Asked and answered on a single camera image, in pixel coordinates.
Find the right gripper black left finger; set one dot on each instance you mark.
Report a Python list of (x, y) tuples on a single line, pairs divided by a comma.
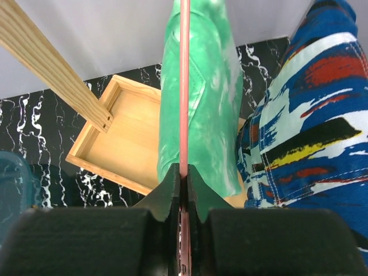
[(163, 201)]

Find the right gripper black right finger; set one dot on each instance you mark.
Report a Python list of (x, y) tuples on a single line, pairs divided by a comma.
[(202, 198)]

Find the pink wire hanger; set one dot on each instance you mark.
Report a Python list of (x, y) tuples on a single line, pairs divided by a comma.
[(185, 251)]

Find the green tie-dye trousers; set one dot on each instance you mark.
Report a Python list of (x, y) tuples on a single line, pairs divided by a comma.
[(215, 95)]

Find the blue patterned trousers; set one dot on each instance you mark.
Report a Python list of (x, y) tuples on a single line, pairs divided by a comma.
[(305, 145)]

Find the wooden clothes rack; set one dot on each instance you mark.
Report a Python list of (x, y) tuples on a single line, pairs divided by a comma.
[(120, 140)]

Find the teal plastic basket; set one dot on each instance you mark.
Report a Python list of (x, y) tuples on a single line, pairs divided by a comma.
[(20, 190)]

